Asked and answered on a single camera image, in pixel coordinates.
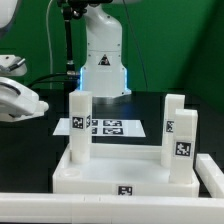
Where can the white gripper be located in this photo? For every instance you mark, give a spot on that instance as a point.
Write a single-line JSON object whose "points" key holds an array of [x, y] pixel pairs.
{"points": [[17, 102]]}

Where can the white desk top tray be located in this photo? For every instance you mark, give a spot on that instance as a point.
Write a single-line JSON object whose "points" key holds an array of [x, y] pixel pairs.
{"points": [[120, 169]]}

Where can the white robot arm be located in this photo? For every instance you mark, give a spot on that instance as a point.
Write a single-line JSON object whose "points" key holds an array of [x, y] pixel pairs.
{"points": [[103, 74]]}

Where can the paper sheet with markers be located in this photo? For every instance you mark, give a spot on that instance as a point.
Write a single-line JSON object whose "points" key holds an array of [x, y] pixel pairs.
{"points": [[106, 127]]}

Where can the white front fence bar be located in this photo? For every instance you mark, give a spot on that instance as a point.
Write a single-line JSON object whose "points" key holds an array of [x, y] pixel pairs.
{"points": [[91, 209]]}

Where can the white fence bar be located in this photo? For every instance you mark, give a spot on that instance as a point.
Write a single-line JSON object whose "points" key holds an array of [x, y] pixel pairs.
{"points": [[91, 209], [211, 175]]}

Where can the white right fence bar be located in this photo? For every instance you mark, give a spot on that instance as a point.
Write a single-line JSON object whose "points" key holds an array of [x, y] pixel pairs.
{"points": [[211, 175]]}

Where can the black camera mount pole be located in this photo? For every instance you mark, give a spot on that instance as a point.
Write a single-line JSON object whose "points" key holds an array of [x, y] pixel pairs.
{"points": [[71, 9]]}

